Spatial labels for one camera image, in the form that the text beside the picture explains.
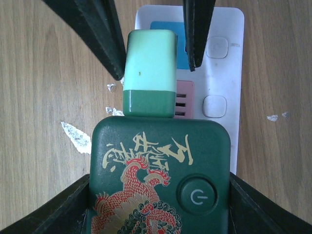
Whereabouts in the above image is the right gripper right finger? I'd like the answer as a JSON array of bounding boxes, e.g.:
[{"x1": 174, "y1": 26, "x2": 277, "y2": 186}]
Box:
[{"x1": 228, "y1": 173, "x2": 312, "y2": 234}]

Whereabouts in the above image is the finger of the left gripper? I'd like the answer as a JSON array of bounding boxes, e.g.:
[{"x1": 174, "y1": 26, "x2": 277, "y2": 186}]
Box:
[
  {"x1": 44, "y1": 0, "x2": 126, "y2": 80},
  {"x1": 183, "y1": 0, "x2": 215, "y2": 72}
]

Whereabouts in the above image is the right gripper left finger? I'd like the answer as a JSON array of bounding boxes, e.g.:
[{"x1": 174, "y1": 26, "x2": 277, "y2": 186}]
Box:
[{"x1": 0, "y1": 174, "x2": 90, "y2": 234}]

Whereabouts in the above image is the light green plug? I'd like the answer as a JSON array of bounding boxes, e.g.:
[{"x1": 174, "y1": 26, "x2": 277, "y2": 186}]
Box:
[{"x1": 123, "y1": 29, "x2": 177, "y2": 118}]

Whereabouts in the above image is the white multicolour power strip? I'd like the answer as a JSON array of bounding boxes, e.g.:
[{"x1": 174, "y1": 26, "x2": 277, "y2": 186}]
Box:
[{"x1": 135, "y1": 5, "x2": 245, "y2": 173}]

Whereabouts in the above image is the dark green dragon adapter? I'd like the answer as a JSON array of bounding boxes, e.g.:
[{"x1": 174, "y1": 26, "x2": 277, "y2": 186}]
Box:
[{"x1": 86, "y1": 117, "x2": 231, "y2": 234}]

